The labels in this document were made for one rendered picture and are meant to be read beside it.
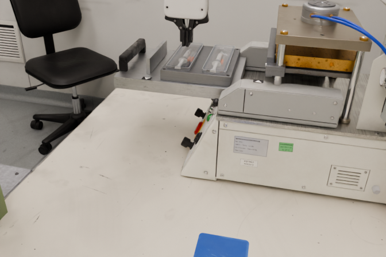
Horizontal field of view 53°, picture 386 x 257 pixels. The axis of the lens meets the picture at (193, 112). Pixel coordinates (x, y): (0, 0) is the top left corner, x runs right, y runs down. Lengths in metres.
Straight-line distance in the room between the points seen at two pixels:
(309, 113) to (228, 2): 1.60
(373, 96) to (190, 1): 0.44
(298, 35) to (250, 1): 1.55
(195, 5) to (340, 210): 0.56
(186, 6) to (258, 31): 1.49
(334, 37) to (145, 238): 0.54
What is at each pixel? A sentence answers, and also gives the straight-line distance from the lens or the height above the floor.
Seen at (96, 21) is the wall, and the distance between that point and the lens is 2.66.
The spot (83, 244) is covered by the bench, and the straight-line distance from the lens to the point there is 0.82.
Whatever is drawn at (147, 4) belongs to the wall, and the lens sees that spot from 2.49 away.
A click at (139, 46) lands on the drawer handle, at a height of 1.00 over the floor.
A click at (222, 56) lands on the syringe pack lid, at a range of 0.96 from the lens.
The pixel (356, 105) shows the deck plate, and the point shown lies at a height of 0.93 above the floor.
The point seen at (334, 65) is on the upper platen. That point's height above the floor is 1.04.
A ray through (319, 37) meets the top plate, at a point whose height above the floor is 1.11.
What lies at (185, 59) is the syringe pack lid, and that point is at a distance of 0.93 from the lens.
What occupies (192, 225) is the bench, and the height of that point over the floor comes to 0.75.
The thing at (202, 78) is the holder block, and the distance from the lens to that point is 0.88.
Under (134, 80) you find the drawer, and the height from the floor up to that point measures 0.97.
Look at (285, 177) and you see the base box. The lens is 0.91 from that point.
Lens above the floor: 1.33
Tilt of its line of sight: 28 degrees down
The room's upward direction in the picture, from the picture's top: 1 degrees clockwise
